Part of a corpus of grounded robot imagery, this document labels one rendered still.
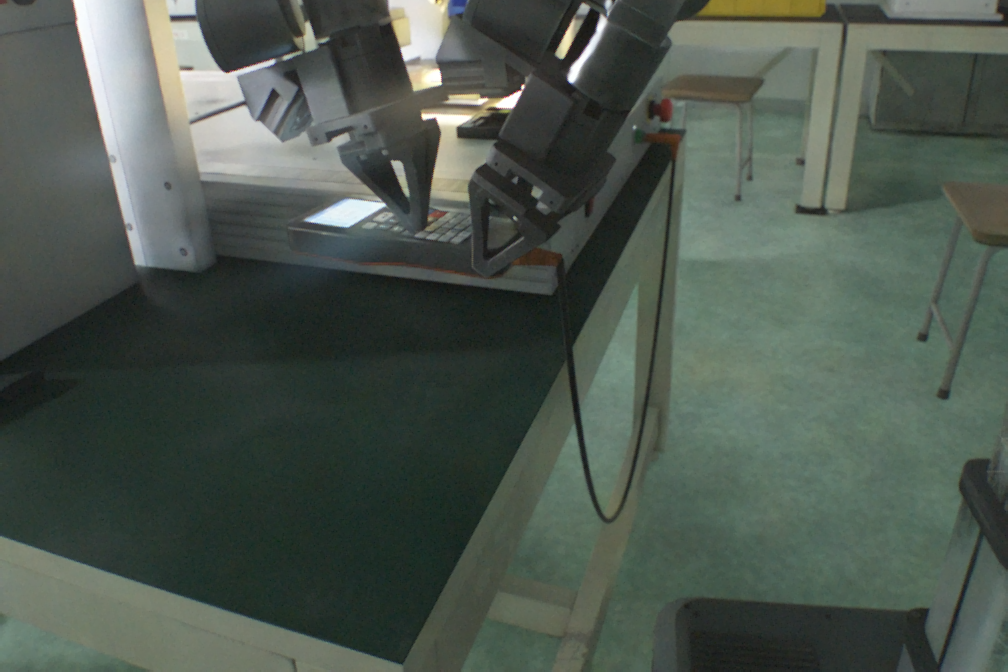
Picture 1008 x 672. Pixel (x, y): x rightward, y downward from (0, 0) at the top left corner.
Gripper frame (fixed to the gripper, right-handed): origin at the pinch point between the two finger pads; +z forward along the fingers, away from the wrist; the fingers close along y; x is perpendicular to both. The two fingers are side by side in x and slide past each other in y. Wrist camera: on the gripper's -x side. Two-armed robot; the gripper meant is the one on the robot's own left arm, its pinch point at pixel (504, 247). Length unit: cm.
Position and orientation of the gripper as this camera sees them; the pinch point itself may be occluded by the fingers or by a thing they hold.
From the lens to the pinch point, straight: 59.3
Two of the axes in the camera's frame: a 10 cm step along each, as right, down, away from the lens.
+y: -4.2, 3.8, -8.2
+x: 8.0, 5.8, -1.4
